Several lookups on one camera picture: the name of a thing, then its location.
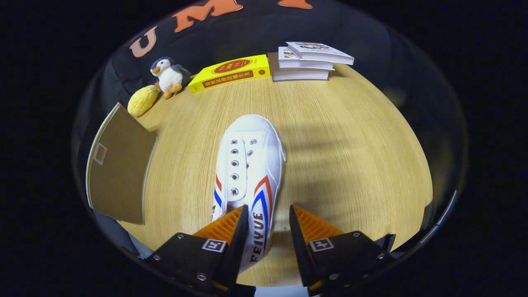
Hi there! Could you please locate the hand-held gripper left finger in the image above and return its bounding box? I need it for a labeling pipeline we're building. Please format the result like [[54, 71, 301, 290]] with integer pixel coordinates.
[[145, 205, 256, 297]]

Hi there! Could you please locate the yellow plush toy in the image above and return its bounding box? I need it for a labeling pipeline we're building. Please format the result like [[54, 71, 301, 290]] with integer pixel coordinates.
[[127, 85, 159, 117]]

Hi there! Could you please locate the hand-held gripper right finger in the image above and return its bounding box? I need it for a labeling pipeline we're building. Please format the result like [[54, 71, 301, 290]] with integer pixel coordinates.
[[289, 204, 396, 297]]

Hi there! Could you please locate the white illustrated book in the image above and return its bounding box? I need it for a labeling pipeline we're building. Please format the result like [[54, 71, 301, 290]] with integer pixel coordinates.
[[285, 41, 355, 66]]

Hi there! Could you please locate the white paperback book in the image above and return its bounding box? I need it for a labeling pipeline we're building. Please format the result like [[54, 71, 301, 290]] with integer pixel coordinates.
[[278, 46, 335, 70]]

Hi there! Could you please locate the penguin plush toy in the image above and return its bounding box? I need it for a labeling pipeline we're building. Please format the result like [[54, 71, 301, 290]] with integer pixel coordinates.
[[150, 57, 191, 100]]

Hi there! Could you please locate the brown storage box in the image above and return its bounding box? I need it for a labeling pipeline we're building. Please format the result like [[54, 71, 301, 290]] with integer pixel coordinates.
[[85, 102, 158, 226]]

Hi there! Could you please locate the yellow book with red label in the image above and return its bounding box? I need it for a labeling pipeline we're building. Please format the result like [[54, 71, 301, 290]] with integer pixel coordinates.
[[189, 54, 271, 93]]

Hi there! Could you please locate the white canvas shoe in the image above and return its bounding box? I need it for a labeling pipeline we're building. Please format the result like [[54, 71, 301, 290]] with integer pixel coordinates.
[[211, 114, 287, 273]]

